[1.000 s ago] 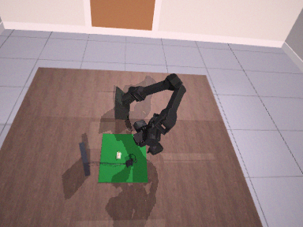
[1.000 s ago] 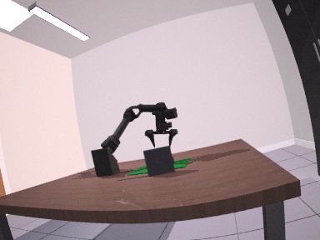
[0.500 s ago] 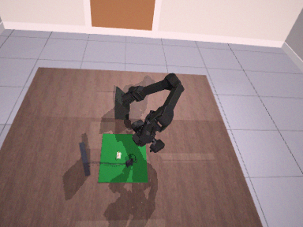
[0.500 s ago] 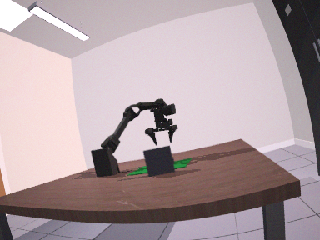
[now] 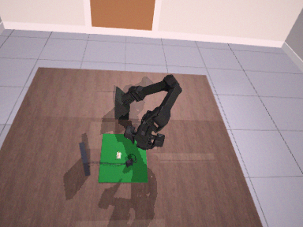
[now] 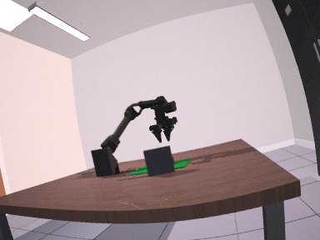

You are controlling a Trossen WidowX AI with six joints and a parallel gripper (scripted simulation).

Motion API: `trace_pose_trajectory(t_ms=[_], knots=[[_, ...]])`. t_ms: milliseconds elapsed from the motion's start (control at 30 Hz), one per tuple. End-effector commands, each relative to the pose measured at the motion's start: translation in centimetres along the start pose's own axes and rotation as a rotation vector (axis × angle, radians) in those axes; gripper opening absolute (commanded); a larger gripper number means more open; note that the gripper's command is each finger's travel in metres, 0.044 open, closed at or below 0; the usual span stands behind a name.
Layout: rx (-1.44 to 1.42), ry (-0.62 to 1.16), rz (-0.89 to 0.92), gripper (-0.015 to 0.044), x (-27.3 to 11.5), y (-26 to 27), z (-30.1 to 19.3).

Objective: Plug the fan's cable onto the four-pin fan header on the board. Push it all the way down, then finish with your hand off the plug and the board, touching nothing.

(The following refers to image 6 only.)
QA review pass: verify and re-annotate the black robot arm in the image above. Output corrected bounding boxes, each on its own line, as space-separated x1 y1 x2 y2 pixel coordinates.
101 96 178 154

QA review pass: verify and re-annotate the green circuit board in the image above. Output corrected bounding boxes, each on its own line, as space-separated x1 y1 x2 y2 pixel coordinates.
127 158 191 176

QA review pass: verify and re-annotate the dark grey cooling fan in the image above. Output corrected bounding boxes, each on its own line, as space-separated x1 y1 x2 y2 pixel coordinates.
143 146 175 177

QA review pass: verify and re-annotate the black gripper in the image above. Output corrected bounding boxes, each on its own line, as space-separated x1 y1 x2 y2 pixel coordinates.
149 114 174 143

